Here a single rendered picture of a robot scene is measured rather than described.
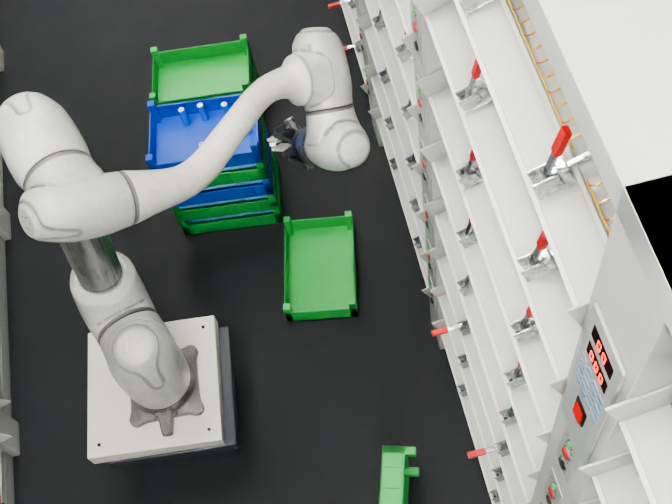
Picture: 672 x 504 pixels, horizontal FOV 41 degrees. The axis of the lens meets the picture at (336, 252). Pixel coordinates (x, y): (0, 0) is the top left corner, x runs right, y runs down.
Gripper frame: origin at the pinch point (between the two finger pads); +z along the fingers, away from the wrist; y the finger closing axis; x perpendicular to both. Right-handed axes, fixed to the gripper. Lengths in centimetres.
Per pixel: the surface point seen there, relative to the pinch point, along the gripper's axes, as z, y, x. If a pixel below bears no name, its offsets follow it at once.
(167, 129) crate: 46.7, -9.6, -12.3
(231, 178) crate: 34.1, 8.8, -5.7
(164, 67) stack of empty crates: 82, -23, 4
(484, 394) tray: -55, 55, -3
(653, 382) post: -149, 3, -29
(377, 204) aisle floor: 36, 38, 31
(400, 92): -26.8, -1.8, 21.3
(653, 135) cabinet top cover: -152, -17, -25
